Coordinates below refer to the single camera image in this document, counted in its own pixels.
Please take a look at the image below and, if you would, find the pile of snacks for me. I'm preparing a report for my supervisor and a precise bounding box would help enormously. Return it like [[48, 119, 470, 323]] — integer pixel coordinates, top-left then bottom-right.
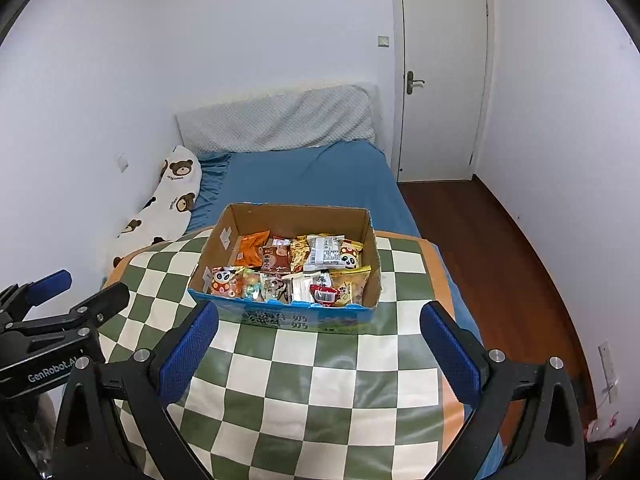
[[209, 231, 373, 308]]

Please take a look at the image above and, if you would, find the green checkered blanket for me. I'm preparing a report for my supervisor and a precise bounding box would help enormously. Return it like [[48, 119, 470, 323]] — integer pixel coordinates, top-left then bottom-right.
[[102, 230, 481, 480]]

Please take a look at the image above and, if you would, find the white door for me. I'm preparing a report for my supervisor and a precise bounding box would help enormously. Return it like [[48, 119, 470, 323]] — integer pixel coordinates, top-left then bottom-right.
[[390, 0, 496, 183]]

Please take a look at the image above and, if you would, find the cardboard box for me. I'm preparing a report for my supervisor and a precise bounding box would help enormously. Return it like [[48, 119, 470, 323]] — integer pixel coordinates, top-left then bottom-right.
[[187, 203, 383, 333]]

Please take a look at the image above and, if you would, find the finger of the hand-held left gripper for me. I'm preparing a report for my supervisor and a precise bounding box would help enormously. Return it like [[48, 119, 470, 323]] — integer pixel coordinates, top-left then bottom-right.
[[0, 270, 72, 319], [0, 281, 131, 336]]

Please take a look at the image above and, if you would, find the yellow crisp bag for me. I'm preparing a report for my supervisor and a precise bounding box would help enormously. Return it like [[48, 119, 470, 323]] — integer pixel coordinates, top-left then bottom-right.
[[330, 270, 372, 307]]

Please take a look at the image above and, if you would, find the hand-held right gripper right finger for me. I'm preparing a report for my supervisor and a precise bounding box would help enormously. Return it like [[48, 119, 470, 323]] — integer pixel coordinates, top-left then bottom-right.
[[419, 301, 586, 480]]

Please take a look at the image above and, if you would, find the blue bed sheet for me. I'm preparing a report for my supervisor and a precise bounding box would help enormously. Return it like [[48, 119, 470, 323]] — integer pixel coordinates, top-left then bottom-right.
[[186, 140, 503, 480]]

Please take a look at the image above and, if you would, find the bear print pillow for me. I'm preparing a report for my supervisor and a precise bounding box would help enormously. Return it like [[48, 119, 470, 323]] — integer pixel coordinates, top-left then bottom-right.
[[102, 145, 203, 278]]

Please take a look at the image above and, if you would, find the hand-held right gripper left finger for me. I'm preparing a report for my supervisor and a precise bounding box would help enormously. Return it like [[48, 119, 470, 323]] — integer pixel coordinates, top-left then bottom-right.
[[52, 302, 221, 480]]

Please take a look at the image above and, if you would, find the wall socket with plug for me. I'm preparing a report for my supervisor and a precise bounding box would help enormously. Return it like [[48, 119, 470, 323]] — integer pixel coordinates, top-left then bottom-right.
[[597, 341, 621, 403]]

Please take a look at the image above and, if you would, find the white padded headboard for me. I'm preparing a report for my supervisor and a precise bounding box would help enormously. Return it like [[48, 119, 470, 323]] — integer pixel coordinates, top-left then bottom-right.
[[175, 85, 378, 155]]

